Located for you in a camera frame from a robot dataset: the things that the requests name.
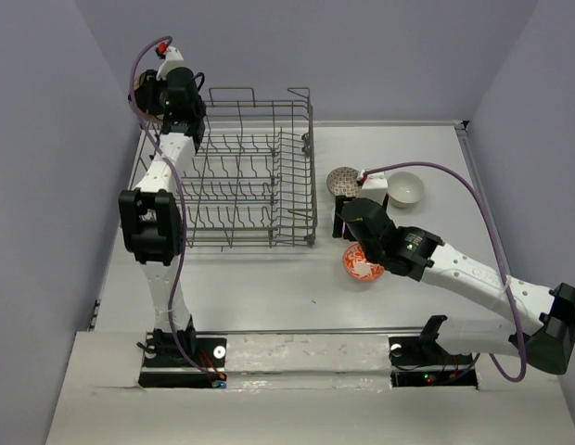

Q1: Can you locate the white bowl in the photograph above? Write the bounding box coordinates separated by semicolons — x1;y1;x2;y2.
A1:
388;172;426;209
331;205;343;233

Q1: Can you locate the brown glazed bowl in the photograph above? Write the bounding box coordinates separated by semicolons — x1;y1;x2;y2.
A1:
133;73;162;125

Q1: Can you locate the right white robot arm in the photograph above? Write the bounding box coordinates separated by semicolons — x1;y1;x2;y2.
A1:
339;197;575;375

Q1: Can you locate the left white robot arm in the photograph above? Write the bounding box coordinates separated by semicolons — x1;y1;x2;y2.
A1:
119;67;206;366

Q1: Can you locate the orange floral bowl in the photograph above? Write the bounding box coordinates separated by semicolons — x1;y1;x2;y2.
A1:
342;243;385;282

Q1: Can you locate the patterned grey bowl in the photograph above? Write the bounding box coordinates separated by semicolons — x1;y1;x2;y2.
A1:
326;167;362;197

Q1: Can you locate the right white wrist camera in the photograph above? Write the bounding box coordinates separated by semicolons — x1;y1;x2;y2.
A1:
357;171;388;205

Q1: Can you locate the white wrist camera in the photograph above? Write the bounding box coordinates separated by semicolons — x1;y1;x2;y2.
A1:
357;171;388;205
157;43;185;80

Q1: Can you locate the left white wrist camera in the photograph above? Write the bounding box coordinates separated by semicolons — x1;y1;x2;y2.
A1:
157;43;185;80

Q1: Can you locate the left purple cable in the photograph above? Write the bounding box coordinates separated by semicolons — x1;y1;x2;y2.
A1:
127;35;226;379

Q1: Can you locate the purple cable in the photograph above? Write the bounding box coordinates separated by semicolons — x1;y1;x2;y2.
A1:
356;160;529;384
127;35;226;379

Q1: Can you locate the grey wire dish rack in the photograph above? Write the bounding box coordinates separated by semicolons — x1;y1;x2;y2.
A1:
129;85;319;251

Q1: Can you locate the metal rail bar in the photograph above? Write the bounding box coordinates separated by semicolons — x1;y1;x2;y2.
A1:
198;326;423;336

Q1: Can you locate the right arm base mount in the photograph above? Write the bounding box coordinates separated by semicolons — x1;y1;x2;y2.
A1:
389;315;479;388

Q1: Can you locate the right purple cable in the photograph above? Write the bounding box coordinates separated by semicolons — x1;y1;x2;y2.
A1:
356;160;529;384

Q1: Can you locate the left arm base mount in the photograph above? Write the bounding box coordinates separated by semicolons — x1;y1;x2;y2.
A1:
136;330;228;389

